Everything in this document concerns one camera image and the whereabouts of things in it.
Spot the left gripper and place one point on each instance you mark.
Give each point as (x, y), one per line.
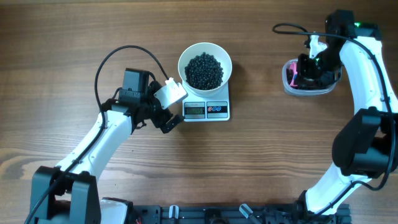
(165, 116)

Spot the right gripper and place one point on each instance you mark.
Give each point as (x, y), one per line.
(306, 76)

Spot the pink scoop blue handle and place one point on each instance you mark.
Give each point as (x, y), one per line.
(293, 66)

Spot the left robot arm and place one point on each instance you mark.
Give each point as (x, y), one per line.
(68, 193)

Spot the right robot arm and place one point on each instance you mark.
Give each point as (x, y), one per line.
(366, 148)

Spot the white digital kitchen scale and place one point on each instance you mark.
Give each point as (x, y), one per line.
(208, 108)

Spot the black beans in bowl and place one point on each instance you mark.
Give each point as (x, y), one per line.
(204, 72)

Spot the white bowl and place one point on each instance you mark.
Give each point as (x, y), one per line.
(197, 49)

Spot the black beans in container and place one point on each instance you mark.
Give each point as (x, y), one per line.
(289, 75)

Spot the clear plastic bean container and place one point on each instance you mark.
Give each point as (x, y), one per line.
(295, 92)

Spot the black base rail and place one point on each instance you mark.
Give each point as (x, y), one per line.
(279, 213)

